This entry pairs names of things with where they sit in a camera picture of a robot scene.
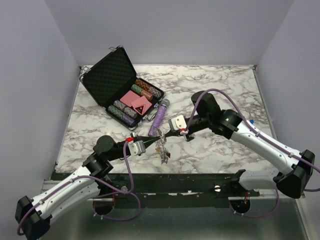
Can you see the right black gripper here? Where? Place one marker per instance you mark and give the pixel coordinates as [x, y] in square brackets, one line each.
[173, 134]

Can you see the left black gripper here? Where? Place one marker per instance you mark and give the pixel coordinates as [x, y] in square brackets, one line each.
[147, 140]

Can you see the round metal keyring disc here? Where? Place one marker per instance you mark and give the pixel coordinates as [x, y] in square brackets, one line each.
[160, 146]

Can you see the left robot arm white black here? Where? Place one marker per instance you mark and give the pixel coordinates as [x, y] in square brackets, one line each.
[34, 215]

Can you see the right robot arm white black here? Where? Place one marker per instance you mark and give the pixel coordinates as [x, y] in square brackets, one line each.
[292, 168]

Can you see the purple glitter microphone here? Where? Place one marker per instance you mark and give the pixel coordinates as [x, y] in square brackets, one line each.
[159, 116]

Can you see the silver key black tag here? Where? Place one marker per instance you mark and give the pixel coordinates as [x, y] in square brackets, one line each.
[189, 138]

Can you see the pink card box triangle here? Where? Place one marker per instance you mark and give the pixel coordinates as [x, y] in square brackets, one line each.
[141, 105]

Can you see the pink card deck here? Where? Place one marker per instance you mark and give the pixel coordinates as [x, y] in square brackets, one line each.
[129, 97]

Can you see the black poker chip case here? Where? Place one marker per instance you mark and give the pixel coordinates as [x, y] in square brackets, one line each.
[112, 78]

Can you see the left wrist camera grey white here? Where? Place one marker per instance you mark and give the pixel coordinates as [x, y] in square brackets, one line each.
[136, 148]

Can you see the black mounting base rail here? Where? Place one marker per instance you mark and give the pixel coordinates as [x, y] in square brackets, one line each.
[174, 190]

